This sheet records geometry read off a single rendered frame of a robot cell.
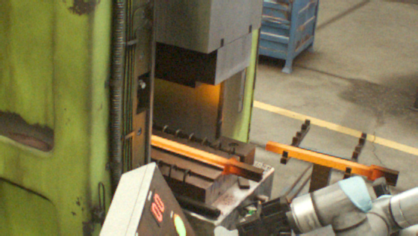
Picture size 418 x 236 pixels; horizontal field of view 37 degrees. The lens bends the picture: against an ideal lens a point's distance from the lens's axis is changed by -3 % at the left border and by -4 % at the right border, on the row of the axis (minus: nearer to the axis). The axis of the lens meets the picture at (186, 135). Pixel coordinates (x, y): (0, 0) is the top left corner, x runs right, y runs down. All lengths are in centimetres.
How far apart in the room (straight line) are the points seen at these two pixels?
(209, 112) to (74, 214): 67
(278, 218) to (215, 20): 49
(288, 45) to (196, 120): 350
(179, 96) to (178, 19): 59
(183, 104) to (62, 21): 79
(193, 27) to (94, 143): 35
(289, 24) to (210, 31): 401
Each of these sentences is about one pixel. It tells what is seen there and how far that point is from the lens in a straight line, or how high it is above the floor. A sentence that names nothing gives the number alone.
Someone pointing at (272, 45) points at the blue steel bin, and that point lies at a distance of 558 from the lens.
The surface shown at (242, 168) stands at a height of 101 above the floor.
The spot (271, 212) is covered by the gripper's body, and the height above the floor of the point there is 115.
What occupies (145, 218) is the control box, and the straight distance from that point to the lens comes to 119.
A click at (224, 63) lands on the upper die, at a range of 159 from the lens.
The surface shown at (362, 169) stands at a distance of 203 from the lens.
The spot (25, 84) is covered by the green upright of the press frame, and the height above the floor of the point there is 126.
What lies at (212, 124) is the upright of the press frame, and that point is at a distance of 204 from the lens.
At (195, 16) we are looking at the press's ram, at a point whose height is 145.
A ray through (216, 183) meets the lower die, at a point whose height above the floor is 97.
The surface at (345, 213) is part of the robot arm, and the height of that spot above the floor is 119.
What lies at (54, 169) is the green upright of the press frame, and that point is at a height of 109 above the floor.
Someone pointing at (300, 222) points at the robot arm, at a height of 115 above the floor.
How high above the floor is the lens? 184
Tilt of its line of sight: 26 degrees down
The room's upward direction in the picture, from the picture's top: 4 degrees clockwise
